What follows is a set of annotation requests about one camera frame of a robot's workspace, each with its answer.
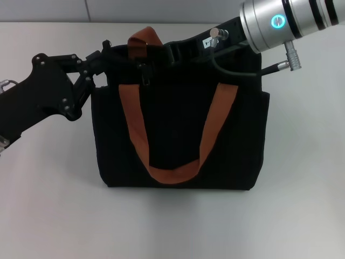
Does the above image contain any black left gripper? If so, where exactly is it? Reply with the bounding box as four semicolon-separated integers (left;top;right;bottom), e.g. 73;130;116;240
0;50;108;148

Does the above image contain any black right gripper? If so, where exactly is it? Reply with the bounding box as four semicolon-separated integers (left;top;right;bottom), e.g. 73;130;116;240
137;16;251;70

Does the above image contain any left gripper cable with plug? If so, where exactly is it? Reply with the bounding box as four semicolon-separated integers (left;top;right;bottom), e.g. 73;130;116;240
0;79;18;94

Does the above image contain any black food bag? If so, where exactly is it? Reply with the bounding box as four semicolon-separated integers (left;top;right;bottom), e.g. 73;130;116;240
91;26;271;191

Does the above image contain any gripper cable with plug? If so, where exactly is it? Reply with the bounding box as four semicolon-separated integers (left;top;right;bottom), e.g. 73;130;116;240
0;79;18;94
210;26;304;78

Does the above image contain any right gripper cable with plug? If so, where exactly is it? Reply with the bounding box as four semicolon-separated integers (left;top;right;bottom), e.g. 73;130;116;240
210;26;304;78

